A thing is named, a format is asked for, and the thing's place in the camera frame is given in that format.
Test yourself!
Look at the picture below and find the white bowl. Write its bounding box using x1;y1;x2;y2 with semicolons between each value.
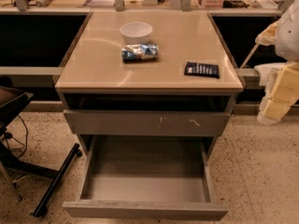
120;21;153;44

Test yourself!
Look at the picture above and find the white dustpan with handle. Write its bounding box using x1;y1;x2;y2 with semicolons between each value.
238;44;285;88

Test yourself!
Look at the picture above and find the grey drawer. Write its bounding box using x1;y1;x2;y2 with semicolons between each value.
64;109;230;136
64;135;228;221

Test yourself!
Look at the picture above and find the black cable on floor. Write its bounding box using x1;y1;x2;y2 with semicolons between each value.
3;114;30;159

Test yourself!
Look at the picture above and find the blue white snack bag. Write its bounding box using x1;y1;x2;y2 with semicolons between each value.
121;44;159;62

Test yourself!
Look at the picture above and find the grey drawer cabinet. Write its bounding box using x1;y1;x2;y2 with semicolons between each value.
55;10;243;152

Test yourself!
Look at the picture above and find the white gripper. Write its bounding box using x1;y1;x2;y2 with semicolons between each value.
255;21;299;125

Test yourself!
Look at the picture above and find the black stand with wheels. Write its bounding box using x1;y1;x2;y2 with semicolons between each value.
0;76;83;218

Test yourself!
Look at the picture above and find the grey top drawer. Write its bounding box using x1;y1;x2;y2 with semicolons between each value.
64;109;230;136

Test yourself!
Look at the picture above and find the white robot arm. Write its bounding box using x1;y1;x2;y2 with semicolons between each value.
255;0;299;125

